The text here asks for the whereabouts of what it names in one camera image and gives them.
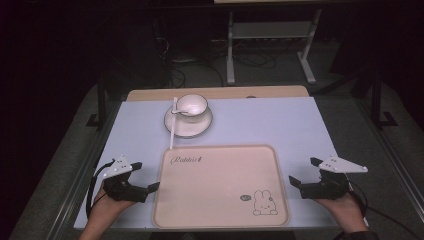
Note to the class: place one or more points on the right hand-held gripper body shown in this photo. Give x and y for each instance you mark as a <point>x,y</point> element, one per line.
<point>328,186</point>

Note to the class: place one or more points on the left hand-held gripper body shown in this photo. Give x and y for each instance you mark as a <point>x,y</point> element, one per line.
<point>124,191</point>

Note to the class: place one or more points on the person's left hand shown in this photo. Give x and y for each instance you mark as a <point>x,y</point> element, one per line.
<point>108,208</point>

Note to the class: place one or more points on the person's right hand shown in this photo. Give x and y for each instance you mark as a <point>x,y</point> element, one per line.
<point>343,210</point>

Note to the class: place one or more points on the white chopstick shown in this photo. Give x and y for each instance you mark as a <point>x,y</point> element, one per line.
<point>172,130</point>

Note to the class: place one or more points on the white saucer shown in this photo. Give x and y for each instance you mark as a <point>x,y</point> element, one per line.
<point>188,128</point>

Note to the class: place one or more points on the pink tray with rabbit print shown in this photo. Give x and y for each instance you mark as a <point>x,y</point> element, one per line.
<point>220,190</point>

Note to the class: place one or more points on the black metal stand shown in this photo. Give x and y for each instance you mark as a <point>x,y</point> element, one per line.
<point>378,106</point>
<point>100,106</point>

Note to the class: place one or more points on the white cup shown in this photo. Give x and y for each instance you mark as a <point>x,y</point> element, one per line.
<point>196,105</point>

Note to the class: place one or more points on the wooden desk board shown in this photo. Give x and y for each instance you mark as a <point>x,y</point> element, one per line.
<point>220,92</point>

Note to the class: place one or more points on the white metal stand table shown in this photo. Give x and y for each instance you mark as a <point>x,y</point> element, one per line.
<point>271,31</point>

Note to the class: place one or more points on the aluminium frame rail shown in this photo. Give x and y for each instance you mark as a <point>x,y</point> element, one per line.
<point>396,170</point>
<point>80,180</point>

